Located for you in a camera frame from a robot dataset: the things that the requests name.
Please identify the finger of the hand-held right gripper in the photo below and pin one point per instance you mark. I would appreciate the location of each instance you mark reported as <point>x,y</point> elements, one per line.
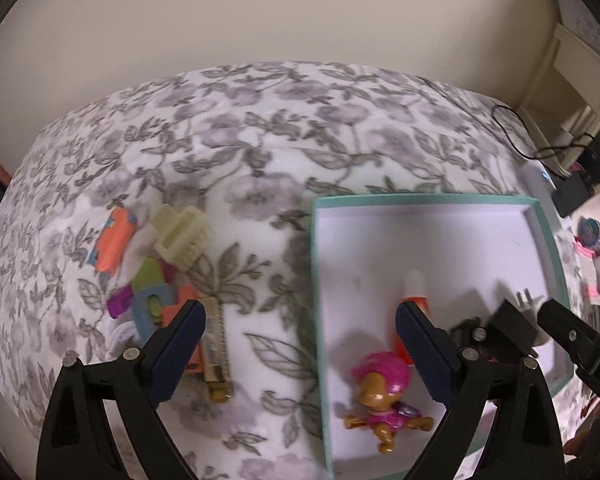
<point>575,332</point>

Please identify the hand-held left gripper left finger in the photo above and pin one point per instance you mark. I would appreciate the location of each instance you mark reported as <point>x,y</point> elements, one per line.
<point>177,355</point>

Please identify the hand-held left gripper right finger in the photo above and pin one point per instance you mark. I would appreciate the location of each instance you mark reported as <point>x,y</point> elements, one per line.
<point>427,355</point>

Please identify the gold patterned lighter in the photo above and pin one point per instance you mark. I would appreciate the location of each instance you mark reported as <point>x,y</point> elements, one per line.
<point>216,355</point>

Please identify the large blue pink toy knife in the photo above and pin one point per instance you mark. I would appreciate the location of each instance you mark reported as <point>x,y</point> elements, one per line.
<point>147,312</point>

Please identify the black charger plug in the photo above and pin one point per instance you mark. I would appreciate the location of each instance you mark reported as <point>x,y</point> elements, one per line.
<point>515,327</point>

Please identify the pink puppy toy figure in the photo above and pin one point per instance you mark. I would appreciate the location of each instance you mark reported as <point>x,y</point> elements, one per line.
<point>380,395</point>

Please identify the orange glue bottle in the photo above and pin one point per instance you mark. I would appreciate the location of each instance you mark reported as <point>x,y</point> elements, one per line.
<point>415,285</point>

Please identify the purple plastic toy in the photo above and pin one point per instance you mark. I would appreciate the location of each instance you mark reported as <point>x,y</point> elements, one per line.
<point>120,302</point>

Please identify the teal shallow box tray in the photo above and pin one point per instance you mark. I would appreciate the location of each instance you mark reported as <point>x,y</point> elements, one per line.
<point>430,240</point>

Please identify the cream plastic comb piece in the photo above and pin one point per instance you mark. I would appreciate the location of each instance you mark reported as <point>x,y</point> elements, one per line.
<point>180,235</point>

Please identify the small orange blue toy knife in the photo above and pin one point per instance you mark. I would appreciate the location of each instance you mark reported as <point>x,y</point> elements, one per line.
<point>112,240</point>

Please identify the pink white knit mat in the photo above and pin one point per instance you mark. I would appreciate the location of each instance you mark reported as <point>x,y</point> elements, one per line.
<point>585,249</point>

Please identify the metal wristwatch colourful face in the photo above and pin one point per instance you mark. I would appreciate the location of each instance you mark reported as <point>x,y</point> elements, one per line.
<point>592,232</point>

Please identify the black power adapter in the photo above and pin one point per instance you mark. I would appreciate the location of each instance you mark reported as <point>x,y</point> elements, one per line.
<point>572,192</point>

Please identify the white power strip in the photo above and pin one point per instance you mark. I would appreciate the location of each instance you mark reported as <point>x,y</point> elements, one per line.
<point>540,180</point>

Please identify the white wooden stool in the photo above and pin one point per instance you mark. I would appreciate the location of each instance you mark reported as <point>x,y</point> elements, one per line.
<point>575,85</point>

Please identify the floral grey white blanket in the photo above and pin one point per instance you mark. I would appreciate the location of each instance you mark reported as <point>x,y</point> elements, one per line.
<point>280,125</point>

